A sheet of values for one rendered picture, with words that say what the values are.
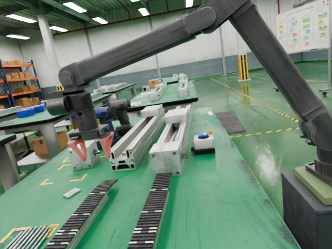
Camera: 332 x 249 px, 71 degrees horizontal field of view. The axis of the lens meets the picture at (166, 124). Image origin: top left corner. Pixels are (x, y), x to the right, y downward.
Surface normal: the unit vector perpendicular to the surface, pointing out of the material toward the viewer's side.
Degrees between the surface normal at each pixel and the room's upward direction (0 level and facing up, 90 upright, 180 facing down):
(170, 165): 90
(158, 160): 90
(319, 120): 92
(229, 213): 0
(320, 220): 90
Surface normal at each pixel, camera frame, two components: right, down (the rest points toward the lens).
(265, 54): -0.22, 0.32
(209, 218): -0.17, -0.96
